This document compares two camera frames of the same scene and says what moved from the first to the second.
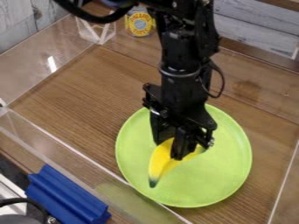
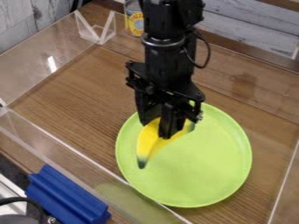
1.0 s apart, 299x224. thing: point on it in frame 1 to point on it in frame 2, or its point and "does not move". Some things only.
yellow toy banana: [163, 160] to [150, 138]
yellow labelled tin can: [141, 23] does not move
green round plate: [199, 182] does not move
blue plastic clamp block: [70, 203] does not move
